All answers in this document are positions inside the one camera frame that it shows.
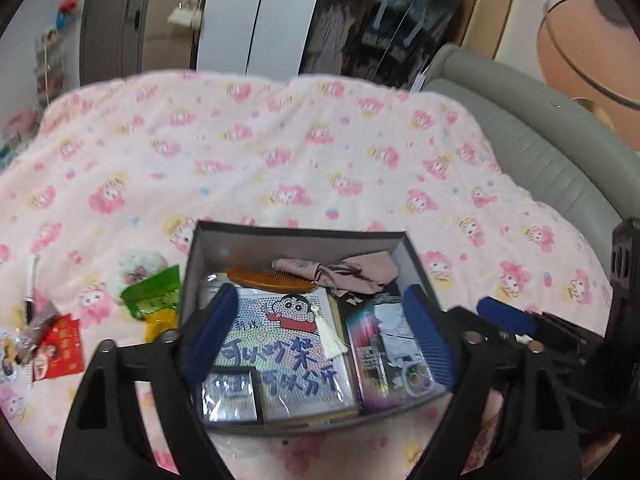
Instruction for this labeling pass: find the black Smart Devil box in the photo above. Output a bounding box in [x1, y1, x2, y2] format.
[344, 295, 399, 414]

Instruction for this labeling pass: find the green yellow snack bag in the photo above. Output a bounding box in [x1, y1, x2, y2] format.
[120, 266, 181, 342]

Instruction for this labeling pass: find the black storage box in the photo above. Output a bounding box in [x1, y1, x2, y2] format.
[180, 222, 452, 436]

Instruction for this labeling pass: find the red blue toy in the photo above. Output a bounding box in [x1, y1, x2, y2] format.
[55, 0, 79, 30]

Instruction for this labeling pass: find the clear cartoon phone case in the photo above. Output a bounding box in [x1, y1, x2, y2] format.
[373, 301, 445, 404]

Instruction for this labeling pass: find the fluffy white plush toy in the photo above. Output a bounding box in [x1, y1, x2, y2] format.
[110, 249, 168, 300]

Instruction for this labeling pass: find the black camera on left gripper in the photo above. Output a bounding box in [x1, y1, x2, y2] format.
[605, 217, 640, 352]

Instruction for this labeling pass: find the red packet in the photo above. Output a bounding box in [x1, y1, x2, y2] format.
[32, 314, 85, 382]

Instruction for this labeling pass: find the yellow cartoon sticker card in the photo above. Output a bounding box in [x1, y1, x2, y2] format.
[0, 330, 21, 385]

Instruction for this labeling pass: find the grey door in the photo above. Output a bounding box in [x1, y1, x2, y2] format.
[79, 0, 149, 86]

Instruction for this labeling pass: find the brown wooden comb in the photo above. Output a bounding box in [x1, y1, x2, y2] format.
[227, 266, 317, 294]

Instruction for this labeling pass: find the pink beige fabric garment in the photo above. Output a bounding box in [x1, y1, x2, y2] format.
[271, 252, 398, 297]

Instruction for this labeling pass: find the dark wardrobe with clothes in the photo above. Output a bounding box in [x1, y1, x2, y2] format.
[299, 0, 463, 90]

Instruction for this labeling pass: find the white wardrobe door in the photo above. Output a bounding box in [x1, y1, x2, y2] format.
[196, 0, 318, 80]

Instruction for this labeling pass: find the Shin-chan bead kit bag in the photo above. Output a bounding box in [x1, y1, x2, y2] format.
[214, 287, 357, 424]

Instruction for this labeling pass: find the dark brown snack wrapper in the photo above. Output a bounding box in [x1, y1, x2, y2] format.
[15, 301, 61, 364]

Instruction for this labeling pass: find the pink cartoon bed blanket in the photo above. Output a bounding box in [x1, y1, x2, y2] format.
[0, 69, 614, 480]

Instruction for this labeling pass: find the white shelf rack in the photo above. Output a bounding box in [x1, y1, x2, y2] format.
[34, 29, 66, 110]

